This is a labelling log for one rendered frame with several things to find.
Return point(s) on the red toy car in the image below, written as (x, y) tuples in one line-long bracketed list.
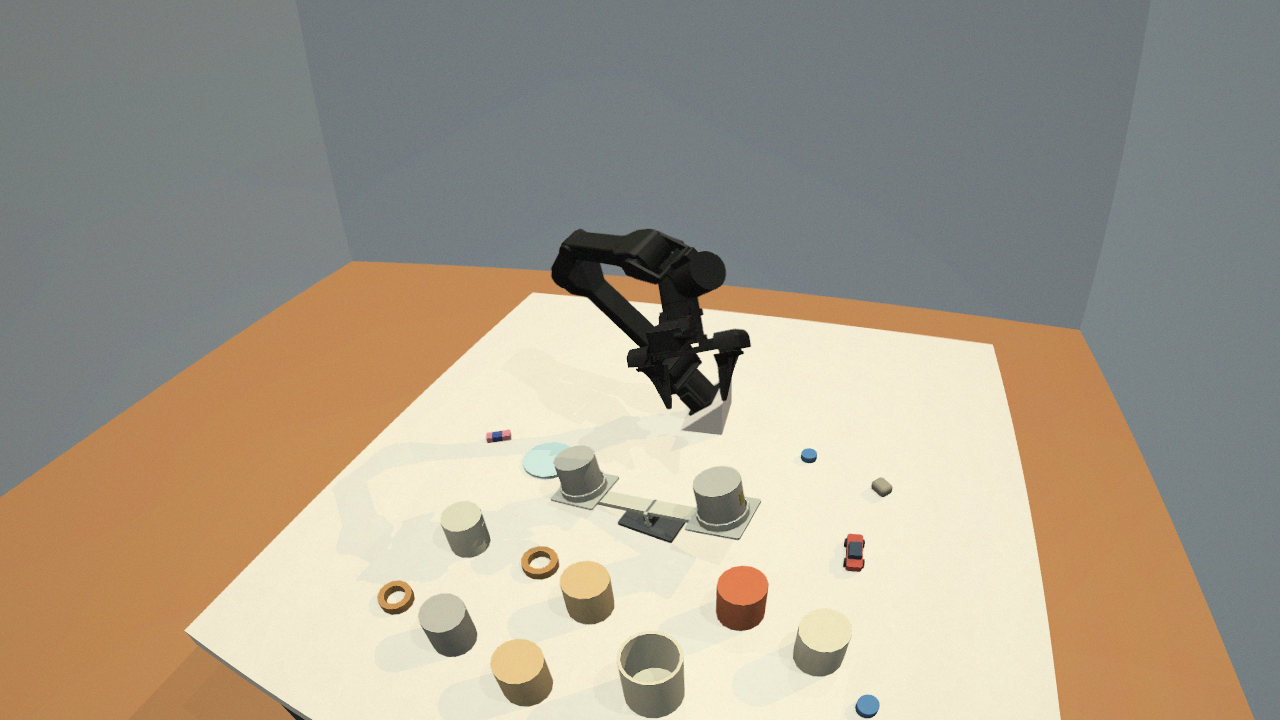
[(854, 553)]

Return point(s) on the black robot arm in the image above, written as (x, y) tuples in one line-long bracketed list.
[(646, 255)]

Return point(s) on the grey balance beam with two pans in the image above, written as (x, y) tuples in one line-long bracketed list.
[(659, 519)]

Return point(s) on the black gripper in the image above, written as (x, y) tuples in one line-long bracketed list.
[(729, 343)]

